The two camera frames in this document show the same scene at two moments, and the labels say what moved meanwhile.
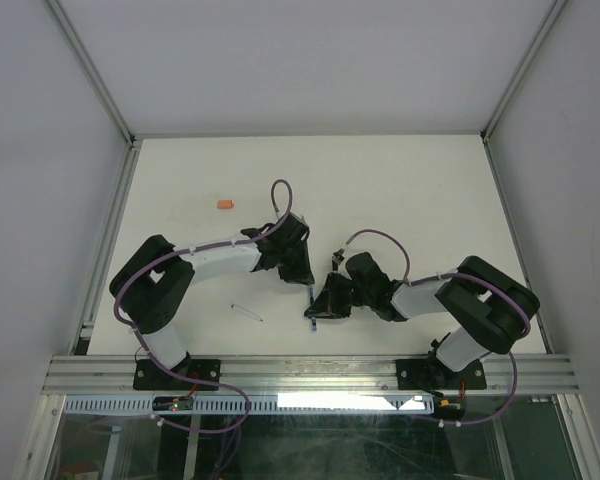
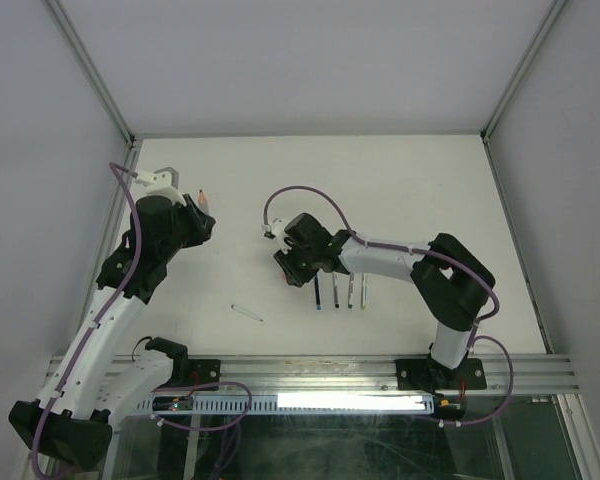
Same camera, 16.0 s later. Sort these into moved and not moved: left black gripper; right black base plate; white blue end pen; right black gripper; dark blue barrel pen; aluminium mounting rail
Moved: left black gripper; dark blue barrel pen; right black gripper
Not moved: right black base plate; white blue end pen; aluminium mounting rail
